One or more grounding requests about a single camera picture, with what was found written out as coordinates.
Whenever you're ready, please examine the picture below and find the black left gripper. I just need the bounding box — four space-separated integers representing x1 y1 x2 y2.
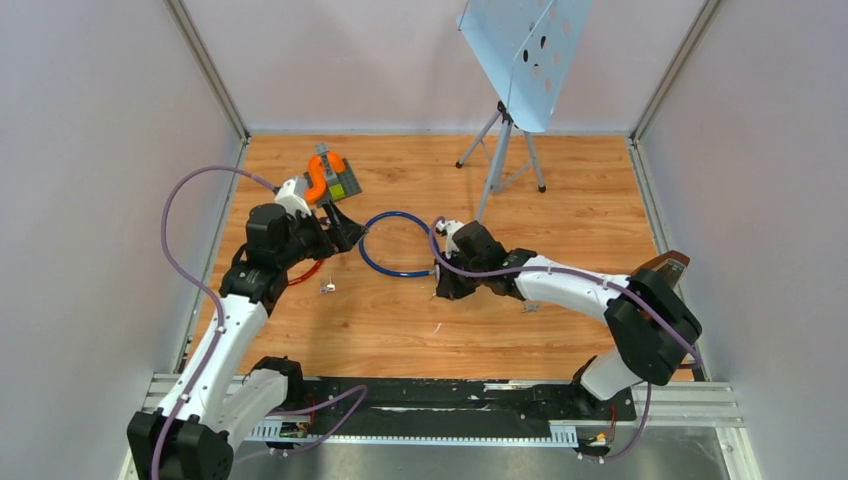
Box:
276 198 367 269

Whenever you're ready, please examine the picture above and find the blue cable lock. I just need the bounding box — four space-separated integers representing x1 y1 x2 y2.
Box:
358 210 435 279

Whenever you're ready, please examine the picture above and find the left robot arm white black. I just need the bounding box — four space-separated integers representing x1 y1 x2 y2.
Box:
127 203 367 479

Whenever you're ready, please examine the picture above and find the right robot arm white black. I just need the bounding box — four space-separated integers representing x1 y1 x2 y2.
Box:
430 217 702 418

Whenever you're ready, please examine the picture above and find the orange grey toy block build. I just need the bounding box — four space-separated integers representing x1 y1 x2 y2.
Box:
304 143 362 206

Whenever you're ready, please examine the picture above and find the small silver keys left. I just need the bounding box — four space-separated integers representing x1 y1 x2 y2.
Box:
319 277 336 294

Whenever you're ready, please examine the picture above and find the brown wooden metronome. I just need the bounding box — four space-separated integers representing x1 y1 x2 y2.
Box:
640 250 691 289

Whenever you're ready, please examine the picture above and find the light blue music stand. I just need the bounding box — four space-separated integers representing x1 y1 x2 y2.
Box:
456 0 593 221

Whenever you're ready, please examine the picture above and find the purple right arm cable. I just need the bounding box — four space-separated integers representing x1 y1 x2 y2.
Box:
429 217 705 372

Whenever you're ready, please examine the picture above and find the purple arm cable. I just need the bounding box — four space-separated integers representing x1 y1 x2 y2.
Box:
149 165 280 480
429 217 705 372

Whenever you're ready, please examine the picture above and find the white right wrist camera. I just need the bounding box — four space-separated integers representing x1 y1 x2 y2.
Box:
435 220 464 258

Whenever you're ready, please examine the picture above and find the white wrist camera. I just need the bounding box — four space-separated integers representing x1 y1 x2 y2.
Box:
435 220 464 258
274 175 313 217

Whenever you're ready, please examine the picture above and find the red cable lock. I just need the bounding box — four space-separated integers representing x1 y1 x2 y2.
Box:
287 259 325 286

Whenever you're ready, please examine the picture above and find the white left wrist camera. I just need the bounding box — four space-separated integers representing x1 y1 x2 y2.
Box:
274 175 313 217

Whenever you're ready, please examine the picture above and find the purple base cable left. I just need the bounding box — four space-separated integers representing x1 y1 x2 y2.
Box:
261 386 370 457

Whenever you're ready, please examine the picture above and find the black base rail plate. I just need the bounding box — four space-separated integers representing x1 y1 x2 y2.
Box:
283 377 637 437

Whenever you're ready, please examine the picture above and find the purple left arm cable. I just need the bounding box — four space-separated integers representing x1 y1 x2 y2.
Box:
149 165 280 480

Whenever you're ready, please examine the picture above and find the white slotted cable duct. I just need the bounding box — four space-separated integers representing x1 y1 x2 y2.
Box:
246 423 579 448

